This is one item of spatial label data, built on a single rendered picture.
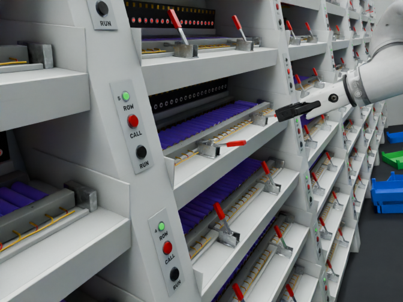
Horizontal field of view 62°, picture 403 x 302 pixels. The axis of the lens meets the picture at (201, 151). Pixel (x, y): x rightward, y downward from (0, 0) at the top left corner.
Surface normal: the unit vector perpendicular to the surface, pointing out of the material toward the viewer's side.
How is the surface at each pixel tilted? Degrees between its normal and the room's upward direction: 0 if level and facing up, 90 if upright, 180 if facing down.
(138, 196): 90
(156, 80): 109
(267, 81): 90
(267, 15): 90
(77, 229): 19
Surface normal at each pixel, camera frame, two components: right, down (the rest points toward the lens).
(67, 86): 0.86, 0.24
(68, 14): -0.51, 0.29
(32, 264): 0.07, -0.93
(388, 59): -0.60, -0.56
